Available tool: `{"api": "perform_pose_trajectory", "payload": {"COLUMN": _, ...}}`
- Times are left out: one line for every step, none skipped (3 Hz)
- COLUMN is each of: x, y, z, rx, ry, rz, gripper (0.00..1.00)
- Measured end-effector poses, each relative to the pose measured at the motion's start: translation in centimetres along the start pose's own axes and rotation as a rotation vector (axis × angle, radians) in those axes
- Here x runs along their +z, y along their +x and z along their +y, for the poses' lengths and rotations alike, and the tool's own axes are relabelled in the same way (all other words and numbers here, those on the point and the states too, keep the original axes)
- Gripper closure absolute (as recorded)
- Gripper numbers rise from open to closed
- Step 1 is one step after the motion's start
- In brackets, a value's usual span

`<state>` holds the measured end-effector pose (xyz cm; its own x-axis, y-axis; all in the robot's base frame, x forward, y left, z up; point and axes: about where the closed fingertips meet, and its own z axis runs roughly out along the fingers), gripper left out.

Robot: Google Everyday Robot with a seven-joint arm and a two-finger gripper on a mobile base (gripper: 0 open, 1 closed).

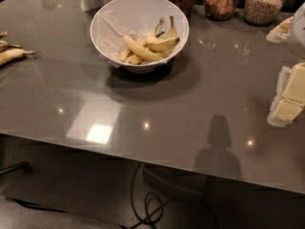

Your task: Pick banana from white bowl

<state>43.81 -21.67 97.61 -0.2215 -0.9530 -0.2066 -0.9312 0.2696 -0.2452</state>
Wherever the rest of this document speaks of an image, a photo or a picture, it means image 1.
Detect glass jar of grains right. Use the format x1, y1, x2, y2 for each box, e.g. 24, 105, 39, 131
244, 0, 284, 26

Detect long front banana in bowl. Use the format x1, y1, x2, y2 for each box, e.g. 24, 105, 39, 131
123, 35, 162, 62

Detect small bananas at bowl bottom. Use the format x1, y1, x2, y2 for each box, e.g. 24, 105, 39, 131
117, 49, 149, 65

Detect glass jar of nuts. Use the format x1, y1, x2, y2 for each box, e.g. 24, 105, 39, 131
204, 0, 238, 21

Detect bread piece on table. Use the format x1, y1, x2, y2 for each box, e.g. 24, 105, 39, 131
266, 16, 294, 43

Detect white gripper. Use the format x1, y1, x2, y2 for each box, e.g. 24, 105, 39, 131
267, 63, 305, 128

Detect curved middle banana in bowl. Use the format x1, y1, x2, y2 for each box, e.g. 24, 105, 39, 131
147, 37, 179, 52

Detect banana on table left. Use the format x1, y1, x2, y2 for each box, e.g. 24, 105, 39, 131
0, 49, 36, 65

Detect white bowl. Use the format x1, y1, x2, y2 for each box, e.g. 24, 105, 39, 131
91, 0, 190, 73

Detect upright back banana in bowl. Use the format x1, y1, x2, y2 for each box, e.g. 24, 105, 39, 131
166, 16, 177, 38

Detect white object far right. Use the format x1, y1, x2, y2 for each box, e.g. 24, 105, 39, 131
288, 3, 305, 53

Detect white paper liner in bowl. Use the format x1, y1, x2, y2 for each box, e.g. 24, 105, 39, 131
91, 10, 144, 68

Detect black cable on floor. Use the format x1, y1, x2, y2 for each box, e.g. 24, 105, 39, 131
118, 161, 220, 229

